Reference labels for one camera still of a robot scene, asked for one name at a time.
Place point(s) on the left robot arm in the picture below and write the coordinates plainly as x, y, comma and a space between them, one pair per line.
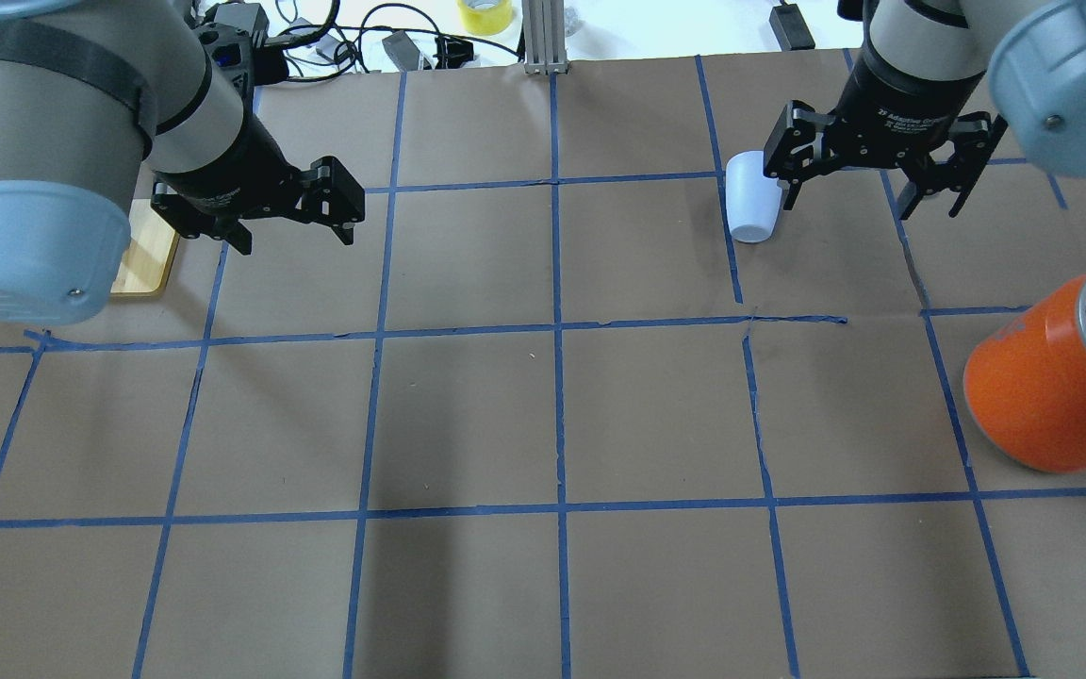
91, 92

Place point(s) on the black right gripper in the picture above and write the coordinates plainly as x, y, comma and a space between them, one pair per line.
895, 102

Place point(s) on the wooden cup rack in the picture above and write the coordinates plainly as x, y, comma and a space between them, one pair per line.
147, 262

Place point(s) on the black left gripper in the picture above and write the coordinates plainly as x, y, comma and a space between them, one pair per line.
243, 168

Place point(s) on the black power adapter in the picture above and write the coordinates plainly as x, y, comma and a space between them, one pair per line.
790, 28

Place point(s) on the light blue plastic cup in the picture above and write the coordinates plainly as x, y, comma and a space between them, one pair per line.
752, 198

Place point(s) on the orange can with silver lid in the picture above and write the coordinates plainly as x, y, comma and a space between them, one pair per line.
1025, 386

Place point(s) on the aluminium frame post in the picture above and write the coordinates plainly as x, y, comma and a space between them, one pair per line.
543, 29

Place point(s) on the grey small adapter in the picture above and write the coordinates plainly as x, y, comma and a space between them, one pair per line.
404, 53

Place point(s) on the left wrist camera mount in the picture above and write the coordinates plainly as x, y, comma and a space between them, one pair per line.
236, 38

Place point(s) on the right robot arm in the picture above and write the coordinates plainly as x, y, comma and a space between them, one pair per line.
1031, 66

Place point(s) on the yellow tape roll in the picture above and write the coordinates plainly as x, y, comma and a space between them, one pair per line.
485, 17

